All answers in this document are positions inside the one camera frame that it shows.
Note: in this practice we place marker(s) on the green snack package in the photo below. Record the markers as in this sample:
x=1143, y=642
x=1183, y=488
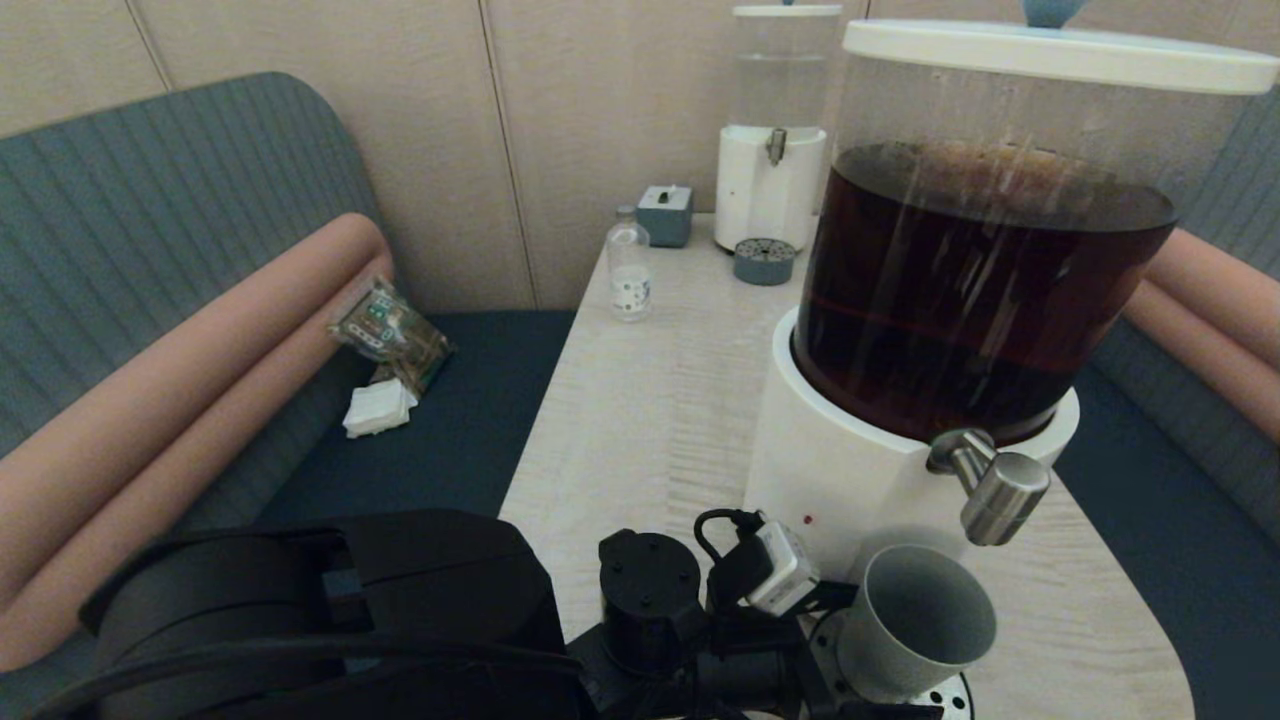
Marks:
x=390, y=335

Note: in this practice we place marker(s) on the small grey drip tray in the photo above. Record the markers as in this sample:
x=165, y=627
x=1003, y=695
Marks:
x=764, y=266

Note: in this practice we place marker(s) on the grey plastic cup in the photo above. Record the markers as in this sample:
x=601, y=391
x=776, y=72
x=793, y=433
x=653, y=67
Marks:
x=915, y=620

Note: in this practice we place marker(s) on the small white water dispenser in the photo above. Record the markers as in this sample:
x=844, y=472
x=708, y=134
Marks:
x=760, y=200

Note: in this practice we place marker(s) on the large perforated metal drip tray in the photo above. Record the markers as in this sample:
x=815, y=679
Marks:
x=950, y=702

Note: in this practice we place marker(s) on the large dispenser with dark tea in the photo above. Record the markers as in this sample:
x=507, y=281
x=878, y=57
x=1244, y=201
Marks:
x=850, y=470

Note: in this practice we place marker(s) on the small metal dispenser tap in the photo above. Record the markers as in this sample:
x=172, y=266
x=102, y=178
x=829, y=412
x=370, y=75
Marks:
x=776, y=147

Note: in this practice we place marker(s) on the small grey box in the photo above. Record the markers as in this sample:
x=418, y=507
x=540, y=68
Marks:
x=664, y=218

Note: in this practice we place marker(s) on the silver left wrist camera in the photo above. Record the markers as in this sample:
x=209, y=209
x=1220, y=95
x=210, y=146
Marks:
x=785, y=570

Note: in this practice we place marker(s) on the clear plastic bottle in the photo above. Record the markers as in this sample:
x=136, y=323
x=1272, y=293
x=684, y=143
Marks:
x=630, y=280

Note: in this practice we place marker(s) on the wide white lid blue knob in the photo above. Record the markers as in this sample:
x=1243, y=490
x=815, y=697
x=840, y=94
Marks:
x=1050, y=55

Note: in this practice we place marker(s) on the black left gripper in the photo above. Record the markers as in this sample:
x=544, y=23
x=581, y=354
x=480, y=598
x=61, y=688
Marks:
x=750, y=670

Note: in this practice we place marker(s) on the pink cylindrical bolster cushion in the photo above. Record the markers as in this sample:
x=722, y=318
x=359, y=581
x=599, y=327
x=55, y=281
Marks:
x=150, y=510
x=1230, y=290
x=1200, y=350
x=200, y=370

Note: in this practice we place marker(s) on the small white dispenser lid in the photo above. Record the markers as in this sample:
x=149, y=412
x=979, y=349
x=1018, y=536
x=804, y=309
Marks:
x=788, y=11

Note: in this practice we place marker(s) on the teal upholstered bench sofa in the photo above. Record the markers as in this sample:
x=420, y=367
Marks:
x=1180, y=560
x=120, y=220

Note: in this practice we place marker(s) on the white folded napkins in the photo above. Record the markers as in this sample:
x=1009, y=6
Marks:
x=380, y=410

